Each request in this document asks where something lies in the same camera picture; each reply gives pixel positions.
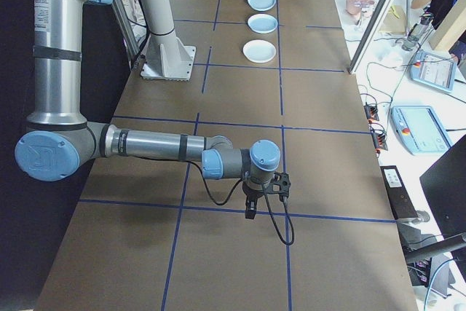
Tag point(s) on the white round shallow plate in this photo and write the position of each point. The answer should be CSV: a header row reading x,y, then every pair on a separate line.
x,y
261,1
259,51
263,23

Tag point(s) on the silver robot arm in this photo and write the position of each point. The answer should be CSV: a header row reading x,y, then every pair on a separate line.
x,y
58,52

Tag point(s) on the white mounting plate with bolts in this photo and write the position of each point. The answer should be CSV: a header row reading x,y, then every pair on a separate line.
x,y
156,5

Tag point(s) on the pink mannequin head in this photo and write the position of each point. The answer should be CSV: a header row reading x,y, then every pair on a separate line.
x,y
354,3

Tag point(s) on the clear stemmed glass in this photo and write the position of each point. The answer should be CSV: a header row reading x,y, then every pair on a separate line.
x,y
365,8

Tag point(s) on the white side table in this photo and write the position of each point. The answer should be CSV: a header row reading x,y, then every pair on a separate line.
x,y
364,45

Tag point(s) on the tan cardboard piece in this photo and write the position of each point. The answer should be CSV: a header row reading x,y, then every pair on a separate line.
x,y
393,19

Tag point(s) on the black orange connector box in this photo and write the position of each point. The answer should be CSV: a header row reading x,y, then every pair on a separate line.
x,y
371,111
379,140

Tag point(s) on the black box with white label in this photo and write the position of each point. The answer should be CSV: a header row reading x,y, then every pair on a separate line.
x,y
398,194

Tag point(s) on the blue grey teach pendant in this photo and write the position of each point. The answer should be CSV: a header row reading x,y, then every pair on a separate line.
x,y
433,72
418,129

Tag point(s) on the person torso black shirt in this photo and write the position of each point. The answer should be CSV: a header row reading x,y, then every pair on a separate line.
x,y
446,1

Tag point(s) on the light wooden board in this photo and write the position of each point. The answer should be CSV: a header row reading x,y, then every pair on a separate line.
x,y
449,27

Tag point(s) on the black monitor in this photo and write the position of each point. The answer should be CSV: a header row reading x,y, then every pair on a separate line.
x,y
451,187

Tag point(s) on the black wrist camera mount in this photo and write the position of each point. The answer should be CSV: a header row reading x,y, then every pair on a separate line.
x,y
282,183

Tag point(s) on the aluminium profile post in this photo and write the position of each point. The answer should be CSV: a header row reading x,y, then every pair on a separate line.
x,y
378,16

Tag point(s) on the metal bar frame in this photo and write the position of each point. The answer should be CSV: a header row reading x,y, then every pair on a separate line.
x,y
125,30

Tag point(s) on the black frame cover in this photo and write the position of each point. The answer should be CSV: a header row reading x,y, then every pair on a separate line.
x,y
14,234

